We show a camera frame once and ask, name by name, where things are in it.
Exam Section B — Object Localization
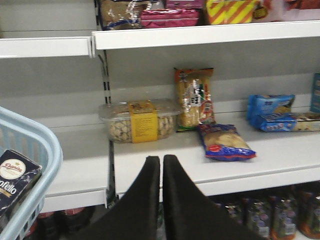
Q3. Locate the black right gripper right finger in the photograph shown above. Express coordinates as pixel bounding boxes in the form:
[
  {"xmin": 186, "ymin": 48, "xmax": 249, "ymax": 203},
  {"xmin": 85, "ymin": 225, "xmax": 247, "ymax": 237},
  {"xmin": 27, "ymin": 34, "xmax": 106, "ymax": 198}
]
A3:
[{"xmin": 162, "ymin": 154, "xmax": 260, "ymax": 240}]

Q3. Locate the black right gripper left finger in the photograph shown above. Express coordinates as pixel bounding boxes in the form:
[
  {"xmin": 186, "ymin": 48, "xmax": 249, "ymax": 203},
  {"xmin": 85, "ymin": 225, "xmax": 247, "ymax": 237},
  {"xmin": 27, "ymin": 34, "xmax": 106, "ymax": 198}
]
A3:
[{"xmin": 71, "ymin": 156, "xmax": 160, "ymax": 240}]

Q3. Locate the light blue plastic basket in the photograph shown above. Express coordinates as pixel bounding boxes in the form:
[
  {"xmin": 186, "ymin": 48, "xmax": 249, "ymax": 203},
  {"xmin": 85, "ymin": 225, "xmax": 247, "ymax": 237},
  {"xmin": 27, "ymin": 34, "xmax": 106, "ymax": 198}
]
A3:
[{"xmin": 0, "ymin": 107, "xmax": 63, "ymax": 240}]

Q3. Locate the dark blue chocolate cookie box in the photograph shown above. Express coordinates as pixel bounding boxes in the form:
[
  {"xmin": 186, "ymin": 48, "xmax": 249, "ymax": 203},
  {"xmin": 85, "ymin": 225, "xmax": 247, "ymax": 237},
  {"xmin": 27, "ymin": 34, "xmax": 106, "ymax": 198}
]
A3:
[{"xmin": 0, "ymin": 149, "xmax": 42, "ymax": 219}]

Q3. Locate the blue red snack bag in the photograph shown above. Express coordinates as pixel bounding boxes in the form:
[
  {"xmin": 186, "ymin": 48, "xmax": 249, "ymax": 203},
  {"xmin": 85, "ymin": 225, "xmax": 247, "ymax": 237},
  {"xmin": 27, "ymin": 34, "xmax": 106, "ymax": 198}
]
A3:
[{"xmin": 197, "ymin": 123, "xmax": 256, "ymax": 162}]

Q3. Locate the clear tub of biscuits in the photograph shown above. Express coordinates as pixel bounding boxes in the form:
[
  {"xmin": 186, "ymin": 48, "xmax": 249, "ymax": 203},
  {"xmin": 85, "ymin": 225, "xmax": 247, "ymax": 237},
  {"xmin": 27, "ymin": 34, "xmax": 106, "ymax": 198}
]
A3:
[{"xmin": 98, "ymin": 98, "xmax": 181, "ymax": 144}]

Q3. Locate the orange noodle snack bag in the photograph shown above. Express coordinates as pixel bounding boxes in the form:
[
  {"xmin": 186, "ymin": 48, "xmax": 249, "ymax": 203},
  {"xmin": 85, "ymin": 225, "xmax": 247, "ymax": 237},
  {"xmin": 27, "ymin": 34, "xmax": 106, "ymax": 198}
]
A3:
[{"xmin": 174, "ymin": 68, "xmax": 216, "ymax": 132}]

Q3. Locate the blue cookie pack upper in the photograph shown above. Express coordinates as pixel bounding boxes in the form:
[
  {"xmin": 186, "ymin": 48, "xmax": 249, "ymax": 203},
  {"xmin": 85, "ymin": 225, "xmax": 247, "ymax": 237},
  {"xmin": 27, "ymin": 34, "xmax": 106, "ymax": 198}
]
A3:
[{"xmin": 246, "ymin": 94, "xmax": 296, "ymax": 120}]

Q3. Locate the blue cookie pack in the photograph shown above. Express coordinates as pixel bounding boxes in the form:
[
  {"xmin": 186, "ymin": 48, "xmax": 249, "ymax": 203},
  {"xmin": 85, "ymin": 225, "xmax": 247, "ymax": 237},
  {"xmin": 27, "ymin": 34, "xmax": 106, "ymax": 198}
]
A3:
[
  {"xmin": 246, "ymin": 94, "xmax": 296, "ymax": 120},
  {"xmin": 249, "ymin": 112, "xmax": 320, "ymax": 132}
]

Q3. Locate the blue cookie pack lower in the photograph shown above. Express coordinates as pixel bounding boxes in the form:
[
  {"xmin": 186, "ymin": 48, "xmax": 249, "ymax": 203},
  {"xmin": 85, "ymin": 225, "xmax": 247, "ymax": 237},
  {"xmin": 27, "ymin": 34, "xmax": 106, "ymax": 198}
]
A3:
[{"xmin": 249, "ymin": 112, "xmax": 320, "ymax": 132}]

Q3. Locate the white store shelving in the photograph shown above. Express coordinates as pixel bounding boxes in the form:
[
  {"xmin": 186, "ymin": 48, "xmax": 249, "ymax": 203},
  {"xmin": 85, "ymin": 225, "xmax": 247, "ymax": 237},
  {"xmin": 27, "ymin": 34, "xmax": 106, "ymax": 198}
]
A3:
[{"xmin": 0, "ymin": 0, "xmax": 320, "ymax": 213}]

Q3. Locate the magenta snack bag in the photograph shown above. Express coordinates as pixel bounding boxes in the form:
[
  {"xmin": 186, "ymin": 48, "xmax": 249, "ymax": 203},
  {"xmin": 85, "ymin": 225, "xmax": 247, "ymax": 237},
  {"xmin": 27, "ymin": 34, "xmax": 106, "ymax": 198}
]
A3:
[{"xmin": 140, "ymin": 8, "xmax": 200, "ymax": 29}]

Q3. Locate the brown grain bag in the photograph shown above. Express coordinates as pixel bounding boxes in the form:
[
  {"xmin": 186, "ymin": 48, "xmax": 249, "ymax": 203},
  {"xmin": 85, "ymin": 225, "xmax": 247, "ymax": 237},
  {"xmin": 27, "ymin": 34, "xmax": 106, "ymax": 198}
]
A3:
[{"xmin": 98, "ymin": 0, "xmax": 151, "ymax": 31}]

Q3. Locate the yellow striped snack bag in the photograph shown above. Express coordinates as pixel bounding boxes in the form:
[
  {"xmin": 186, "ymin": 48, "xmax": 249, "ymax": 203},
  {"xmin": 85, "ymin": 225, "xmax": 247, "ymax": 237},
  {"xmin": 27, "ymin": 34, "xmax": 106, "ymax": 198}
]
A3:
[{"xmin": 205, "ymin": 0, "xmax": 259, "ymax": 25}]

